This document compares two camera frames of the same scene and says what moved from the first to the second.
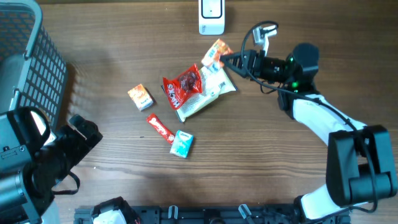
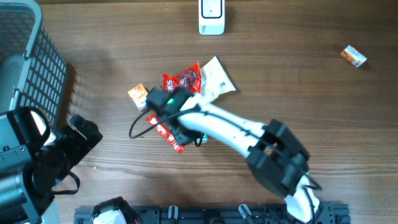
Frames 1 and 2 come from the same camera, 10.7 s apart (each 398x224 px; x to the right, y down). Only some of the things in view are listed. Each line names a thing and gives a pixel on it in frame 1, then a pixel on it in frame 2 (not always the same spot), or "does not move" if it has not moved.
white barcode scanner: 211,17 does not move
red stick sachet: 165,131 does not move
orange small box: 212,58 -> 353,56
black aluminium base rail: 259,214 does not move
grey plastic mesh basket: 33,73 does not move
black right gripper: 255,61 -> 183,139
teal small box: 181,144 -> 205,138
